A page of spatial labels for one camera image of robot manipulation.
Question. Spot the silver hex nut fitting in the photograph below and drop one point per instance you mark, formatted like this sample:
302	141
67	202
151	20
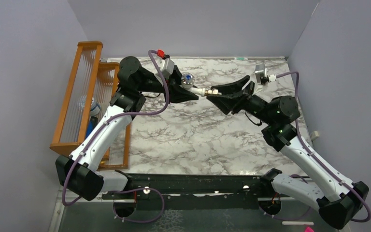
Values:
211	92

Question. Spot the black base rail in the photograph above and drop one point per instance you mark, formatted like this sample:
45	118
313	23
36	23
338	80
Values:
195	192

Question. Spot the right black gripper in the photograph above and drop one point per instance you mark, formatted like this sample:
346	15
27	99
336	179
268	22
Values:
228	103

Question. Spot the white plastic water faucet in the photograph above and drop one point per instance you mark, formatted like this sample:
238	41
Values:
188	83

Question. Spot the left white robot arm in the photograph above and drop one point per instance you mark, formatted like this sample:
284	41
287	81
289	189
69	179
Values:
139	93

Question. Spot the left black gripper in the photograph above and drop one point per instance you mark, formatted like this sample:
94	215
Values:
177	94

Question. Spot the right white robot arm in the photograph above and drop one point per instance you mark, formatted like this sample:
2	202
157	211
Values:
334	196

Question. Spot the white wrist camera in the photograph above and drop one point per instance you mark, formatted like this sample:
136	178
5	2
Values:
166	66
261	75

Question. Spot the pink paper scrap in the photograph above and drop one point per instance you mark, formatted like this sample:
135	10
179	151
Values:
309	229

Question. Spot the white chalk stick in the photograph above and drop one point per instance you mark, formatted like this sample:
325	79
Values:
297	223

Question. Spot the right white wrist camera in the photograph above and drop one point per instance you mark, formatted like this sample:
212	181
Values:
261	75

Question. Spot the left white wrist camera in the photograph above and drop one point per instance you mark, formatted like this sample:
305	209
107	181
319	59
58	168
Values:
166	66

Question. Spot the orange wooden dish rack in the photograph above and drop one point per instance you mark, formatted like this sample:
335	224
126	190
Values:
89	76

